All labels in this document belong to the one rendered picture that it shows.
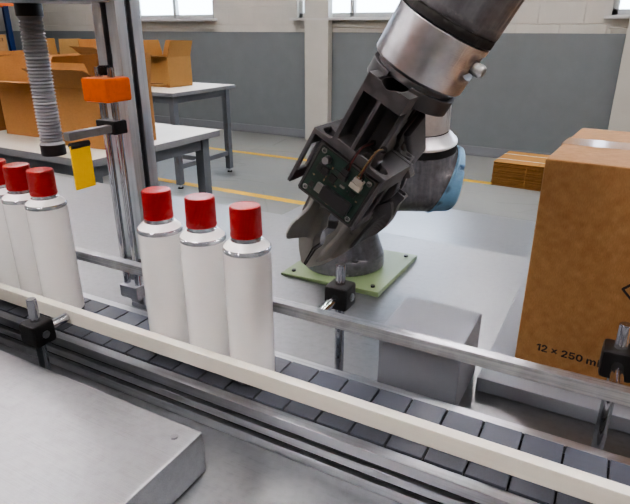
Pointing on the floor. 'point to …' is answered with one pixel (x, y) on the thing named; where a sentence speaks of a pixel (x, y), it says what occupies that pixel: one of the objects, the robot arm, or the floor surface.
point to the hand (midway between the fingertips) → (314, 252)
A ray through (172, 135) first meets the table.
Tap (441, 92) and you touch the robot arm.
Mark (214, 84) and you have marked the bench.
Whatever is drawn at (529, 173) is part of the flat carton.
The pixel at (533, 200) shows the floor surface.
